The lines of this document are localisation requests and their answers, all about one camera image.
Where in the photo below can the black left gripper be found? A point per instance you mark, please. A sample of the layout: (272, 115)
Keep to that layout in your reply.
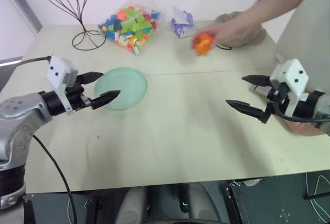
(76, 97)

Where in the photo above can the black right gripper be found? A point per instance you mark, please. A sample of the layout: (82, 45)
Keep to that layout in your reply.
(277, 96)

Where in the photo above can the orange round fruit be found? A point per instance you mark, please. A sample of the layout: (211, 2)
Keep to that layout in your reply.
(203, 44)

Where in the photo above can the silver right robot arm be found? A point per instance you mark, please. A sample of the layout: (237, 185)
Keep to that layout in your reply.
(308, 105)

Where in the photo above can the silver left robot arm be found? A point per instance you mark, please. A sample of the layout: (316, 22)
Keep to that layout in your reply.
(18, 120)

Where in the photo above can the pale green round plate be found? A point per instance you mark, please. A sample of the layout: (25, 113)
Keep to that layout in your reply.
(129, 84)

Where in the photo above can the person bare hand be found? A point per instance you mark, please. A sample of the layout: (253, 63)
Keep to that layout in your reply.
(232, 31)

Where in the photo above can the beige rounded soft object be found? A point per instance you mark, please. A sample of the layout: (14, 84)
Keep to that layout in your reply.
(259, 37)

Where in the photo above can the pinkish beige rounded object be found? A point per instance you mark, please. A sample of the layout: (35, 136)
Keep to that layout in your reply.
(304, 128)

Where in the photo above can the bag of colourful building blocks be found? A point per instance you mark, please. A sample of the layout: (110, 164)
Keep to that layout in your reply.
(131, 25)

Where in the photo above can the person white shirt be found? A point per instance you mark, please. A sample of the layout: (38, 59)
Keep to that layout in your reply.
(304, 33)

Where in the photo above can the purple tissue pack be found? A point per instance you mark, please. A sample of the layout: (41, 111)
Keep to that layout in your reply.
(183, 24)

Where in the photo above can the grey rounded robot leg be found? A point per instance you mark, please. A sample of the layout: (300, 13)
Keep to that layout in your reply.
(131, 206)
(203, 200)

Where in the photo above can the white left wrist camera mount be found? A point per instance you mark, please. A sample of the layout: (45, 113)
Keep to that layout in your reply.
(60, 71)

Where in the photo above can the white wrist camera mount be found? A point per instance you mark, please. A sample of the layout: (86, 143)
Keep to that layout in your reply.
(294, 77)
(60, 71)

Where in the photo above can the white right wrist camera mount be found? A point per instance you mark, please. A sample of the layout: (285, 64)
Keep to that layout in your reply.
(294, 77)

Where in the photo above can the black table frame leg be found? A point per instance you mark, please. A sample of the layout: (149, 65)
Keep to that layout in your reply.
(236, 203)

